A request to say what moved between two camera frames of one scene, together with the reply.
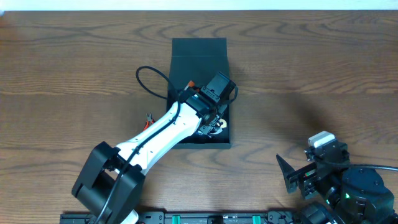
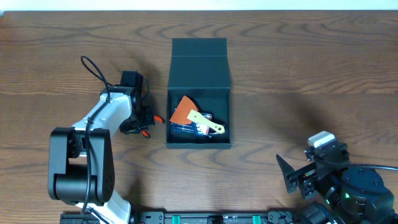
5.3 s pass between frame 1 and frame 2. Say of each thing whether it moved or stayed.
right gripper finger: stayed
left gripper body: moved
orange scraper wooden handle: moved
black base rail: stayed
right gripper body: stayed
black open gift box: stayed
